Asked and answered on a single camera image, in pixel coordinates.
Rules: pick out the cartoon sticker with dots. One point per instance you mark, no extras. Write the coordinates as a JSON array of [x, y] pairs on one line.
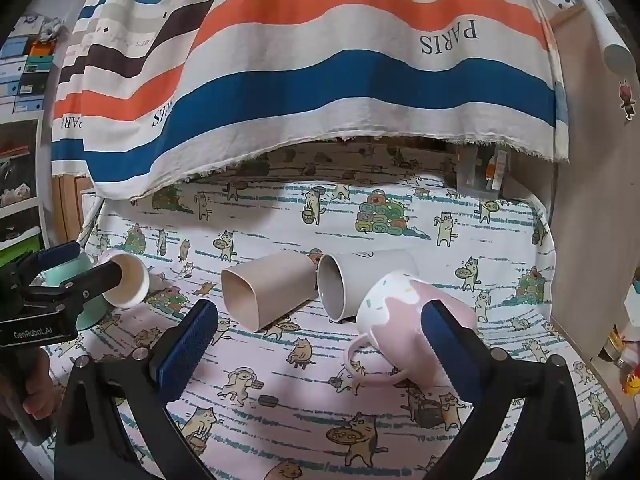
[[626, 97]]

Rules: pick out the glass jar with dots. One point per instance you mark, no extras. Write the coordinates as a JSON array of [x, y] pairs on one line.
[[620, 347]]

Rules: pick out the striped cloth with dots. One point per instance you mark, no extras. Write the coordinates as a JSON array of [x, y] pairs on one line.
[[325, 85]]

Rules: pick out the pink and white mug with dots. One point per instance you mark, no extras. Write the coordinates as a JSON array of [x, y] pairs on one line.
[[395, 325]]

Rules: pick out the beige square cup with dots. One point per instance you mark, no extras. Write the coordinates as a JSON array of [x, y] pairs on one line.
[[280, 285]]

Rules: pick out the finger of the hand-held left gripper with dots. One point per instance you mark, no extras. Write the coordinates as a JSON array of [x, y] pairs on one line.
[[95, 280], [57, 255]]

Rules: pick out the cat printed bed sheet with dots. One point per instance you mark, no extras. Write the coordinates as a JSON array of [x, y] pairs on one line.
[[300, 400]]

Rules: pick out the white tube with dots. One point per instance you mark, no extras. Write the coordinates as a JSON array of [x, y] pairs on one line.
[[612, 45]]

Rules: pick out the grey mug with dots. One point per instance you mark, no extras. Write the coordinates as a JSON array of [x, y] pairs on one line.
[[370, 270]]

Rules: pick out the wooden board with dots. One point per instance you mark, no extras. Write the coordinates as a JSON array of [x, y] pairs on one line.
[[590, 185]]

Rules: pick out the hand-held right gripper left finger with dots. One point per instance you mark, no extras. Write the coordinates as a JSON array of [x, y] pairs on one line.
[[186, 345]]

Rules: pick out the small white cup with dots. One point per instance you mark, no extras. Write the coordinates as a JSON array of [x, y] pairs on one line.
[[132, 290]]

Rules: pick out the wooden cabinet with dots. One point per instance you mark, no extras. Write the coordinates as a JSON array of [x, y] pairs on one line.
[[67, 210]]

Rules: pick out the white shelf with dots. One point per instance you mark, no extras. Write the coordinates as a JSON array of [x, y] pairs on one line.
[[20, 200]]

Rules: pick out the stack of shoe boxes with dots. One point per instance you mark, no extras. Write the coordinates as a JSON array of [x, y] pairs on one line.
[[25, 70]]

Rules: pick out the person's left hand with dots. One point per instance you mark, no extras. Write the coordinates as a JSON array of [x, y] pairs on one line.
[[39, 385]]

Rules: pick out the yellow toy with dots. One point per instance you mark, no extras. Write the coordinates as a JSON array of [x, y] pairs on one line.
[[632, 382]]

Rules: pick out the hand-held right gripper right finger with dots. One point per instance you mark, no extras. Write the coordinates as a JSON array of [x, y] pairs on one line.
[[450, 355]]

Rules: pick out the white orange bottle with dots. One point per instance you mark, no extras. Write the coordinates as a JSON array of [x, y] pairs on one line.
[[496, 167]]

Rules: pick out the mint green cup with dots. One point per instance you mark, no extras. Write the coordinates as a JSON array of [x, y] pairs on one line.
[[92, 314]]

